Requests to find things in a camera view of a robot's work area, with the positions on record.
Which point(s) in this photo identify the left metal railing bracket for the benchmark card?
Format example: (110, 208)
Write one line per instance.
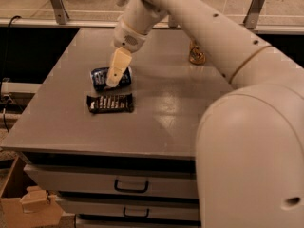
(60, 13)

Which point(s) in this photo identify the grey drawer cabinet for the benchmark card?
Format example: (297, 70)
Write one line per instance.
(122, 158)

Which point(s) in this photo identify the top grey drawer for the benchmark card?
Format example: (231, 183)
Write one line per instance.
(101, 181)

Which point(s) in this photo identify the brown cardboard box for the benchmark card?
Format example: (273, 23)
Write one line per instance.
(24, 203)

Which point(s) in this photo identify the middle grey drawer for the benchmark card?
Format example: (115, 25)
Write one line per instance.
(113, 207)

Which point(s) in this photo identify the black snack bar wrapper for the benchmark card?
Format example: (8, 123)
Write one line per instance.
(110, 103)

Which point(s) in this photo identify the black top drawer handle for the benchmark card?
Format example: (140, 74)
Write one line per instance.
(131, 187)

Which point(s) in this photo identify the grey drawer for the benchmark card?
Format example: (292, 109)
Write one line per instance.
(137, 222)
(113, 207)
(101, 181)

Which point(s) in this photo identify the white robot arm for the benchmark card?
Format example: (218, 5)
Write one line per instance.
(250, 142)

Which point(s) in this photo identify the right metal railing bracket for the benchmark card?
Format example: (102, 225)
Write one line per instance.
(253, 13)

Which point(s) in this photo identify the blue pepsi can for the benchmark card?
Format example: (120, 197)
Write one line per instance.
(99, 76)

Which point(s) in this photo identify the gold crumpled soda can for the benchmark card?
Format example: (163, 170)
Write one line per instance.
(196, 56)

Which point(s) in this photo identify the metal railing bracket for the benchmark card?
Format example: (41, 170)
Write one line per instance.
(253, 13)
(171, 22)
(60, 13)

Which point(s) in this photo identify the bottom grey drawer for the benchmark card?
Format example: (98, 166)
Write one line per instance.
(137, 222)

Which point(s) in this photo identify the black middle drawer handle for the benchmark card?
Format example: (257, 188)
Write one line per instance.
(136, 213)

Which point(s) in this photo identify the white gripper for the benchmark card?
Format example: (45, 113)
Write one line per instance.
(128, 39)

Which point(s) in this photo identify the middle metal railing bracket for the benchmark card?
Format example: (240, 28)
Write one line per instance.
(171, 22)

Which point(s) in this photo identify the black drawer handle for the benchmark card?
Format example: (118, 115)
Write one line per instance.
(131, 187)
(136, 213)

